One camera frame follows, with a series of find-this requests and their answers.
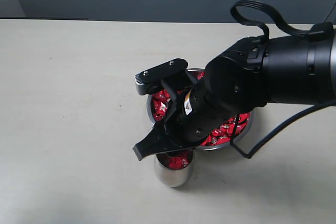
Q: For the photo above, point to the steel cup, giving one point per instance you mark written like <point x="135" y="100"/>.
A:
<point x="169" y="177"/>

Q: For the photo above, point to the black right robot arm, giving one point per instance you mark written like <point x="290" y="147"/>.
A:
<point x="287" y="70"/>

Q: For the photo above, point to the red wrapped candies pile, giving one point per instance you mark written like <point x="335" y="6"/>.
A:
<point x="160" y="103"/>

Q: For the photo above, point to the steel bowl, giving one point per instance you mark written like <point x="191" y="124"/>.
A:
<point x="246" y="127"/>

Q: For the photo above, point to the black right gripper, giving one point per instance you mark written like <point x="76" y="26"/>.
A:
<point x="208" y="115"/>

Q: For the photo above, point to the red candies in cup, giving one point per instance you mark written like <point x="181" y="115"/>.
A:
<point x="177" y="162"/>

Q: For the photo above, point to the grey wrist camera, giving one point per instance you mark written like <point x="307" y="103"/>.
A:
<point x="149" y="81"/>

